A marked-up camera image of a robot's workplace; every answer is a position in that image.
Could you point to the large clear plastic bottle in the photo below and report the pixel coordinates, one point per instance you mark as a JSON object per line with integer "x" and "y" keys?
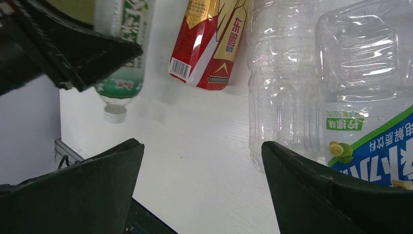
{"x": 283, "y": 87}

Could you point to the red gold drink bottle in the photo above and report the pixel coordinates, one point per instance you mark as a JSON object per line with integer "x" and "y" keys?
{"x": 207, "y": 43}

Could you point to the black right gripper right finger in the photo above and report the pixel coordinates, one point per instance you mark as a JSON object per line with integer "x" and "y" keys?
{"x": 310, "y": 198}

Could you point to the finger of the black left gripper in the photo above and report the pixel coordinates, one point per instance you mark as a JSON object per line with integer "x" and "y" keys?
{"x": 38, "y": 39}

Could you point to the blue green lemon drink bottle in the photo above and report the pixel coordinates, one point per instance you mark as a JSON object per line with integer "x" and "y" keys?
{"x": 365, "y": 68}

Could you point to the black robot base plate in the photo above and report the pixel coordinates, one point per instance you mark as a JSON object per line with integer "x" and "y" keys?
{"x": 141, "y": 221}

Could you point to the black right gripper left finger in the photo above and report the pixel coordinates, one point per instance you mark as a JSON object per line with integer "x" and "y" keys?
{"x": 89, "y": 197}

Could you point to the aluminium frame rail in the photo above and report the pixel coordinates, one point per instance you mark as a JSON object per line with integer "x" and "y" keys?
{"x": 64, "y": 155}

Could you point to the green plastic mesh bin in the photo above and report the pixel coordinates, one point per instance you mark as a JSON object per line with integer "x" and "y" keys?
{"x": 82, "y": 10}

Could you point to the green label tea bottle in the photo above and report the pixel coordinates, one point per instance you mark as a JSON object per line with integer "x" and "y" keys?
{"x": 130, "y": 20}

